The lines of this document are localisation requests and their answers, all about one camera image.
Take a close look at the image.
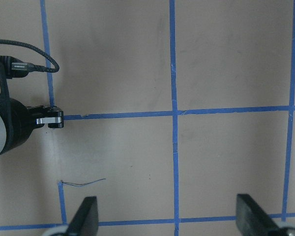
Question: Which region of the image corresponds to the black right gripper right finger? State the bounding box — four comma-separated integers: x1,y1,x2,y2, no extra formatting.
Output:
236,194,281,236

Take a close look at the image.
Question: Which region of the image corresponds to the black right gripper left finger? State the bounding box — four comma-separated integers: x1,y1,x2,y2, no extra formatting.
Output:
66,196,99,236

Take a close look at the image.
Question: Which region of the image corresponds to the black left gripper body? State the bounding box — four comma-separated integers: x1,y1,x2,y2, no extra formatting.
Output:
0,62,46,154

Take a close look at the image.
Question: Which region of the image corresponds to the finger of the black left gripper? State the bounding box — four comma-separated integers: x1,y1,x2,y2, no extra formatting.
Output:
36,107,64,129

